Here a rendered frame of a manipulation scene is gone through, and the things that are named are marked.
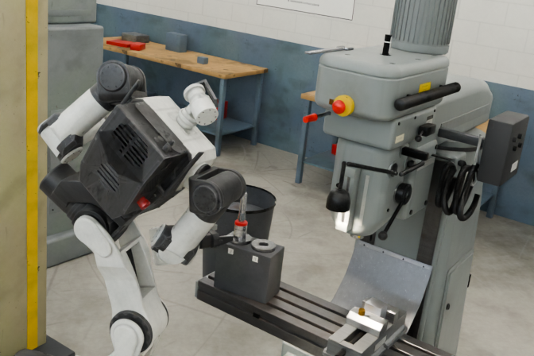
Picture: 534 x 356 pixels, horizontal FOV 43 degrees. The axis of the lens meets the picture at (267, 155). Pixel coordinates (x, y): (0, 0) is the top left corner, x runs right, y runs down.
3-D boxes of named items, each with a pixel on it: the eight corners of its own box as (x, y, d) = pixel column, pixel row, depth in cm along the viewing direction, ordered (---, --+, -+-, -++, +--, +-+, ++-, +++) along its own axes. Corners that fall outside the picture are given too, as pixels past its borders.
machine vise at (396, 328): (361, 374, 208) (367, 344, 205) (321, 354, 216) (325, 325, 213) (408, 330, 236) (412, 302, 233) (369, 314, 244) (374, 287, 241)
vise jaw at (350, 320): (378, 338, 216) (381, 326, 215) (345, 323, 223) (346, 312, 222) (386, 330, 221) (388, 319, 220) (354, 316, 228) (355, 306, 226)
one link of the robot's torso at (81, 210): (61, 225, 203) (81, 199, 199) (86, 210, 216) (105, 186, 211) (92, 255, 203) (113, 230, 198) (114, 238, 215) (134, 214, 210)
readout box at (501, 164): (503, 188, 213) (517, 125, 207) (474, 180, 218) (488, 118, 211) (520, 175, 229) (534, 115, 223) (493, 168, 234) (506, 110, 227)
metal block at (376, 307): (378, 325, 223) (381, 309, 221) (362, 318, 226) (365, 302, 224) (385, 319, 227) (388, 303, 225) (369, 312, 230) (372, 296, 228)
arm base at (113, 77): (102, 113, 188) (138, 95, 186) (84, 71, 188) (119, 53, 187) (122, 115, 202) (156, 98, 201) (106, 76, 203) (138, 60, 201)
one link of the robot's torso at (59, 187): (30, 193, 204) (59, 154, 197) (55, 181, 216) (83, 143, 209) (95, 257, 203) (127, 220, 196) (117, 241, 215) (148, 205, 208)
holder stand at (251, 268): (265, 304, 242) (271, 254, 236) (213, 286, 251) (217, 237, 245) (279, 291, 253) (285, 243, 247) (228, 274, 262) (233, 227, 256)
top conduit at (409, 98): (404, 112, 185) (406, 100, 184) (390, 109, 187) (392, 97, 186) (459, 93, 221) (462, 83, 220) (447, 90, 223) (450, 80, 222)
